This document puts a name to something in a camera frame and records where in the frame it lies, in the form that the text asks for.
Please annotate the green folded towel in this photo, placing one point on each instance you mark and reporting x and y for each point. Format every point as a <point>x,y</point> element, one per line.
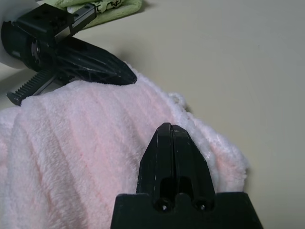
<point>114,9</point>

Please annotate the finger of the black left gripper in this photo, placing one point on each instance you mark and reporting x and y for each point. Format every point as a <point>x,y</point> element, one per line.
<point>95,72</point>
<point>100,53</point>

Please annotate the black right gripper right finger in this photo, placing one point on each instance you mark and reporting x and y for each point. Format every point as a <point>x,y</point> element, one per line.
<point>190,162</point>

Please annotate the pink terry towel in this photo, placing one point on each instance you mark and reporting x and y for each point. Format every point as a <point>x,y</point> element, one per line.
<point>83,143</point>

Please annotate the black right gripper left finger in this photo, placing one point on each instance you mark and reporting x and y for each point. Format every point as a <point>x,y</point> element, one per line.
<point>155,162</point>

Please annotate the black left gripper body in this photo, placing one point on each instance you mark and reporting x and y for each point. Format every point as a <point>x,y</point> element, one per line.
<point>40,31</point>

